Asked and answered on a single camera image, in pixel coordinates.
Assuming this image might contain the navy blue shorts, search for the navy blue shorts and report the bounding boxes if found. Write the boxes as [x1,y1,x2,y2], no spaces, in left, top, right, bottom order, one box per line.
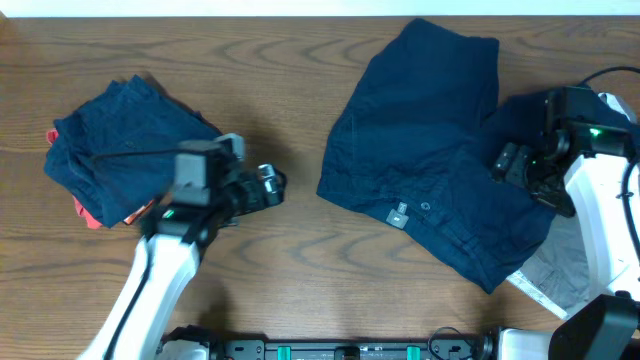
[317,19,556,292]

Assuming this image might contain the grey shorts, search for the grey shorts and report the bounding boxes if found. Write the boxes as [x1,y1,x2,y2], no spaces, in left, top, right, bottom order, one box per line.
[508,90,639,320]

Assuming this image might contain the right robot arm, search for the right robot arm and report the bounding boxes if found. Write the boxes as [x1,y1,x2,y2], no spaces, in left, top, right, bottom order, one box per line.
[492,120,639,359]

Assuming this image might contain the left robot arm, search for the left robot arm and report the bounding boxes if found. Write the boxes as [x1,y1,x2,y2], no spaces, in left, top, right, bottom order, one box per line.
[80,161,287,359]

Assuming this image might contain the folded navy shorts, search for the folded navy shorts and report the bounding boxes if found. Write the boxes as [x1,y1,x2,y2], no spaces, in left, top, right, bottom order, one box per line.
[44,75,221,228]

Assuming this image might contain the folded red garment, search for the folded red garment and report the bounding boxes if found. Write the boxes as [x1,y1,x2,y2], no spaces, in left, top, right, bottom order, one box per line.
[46,129,154,230]

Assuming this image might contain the black left camera cable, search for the black left camera cable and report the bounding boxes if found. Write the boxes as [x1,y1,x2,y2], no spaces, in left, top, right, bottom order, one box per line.
[89,147,201,360]

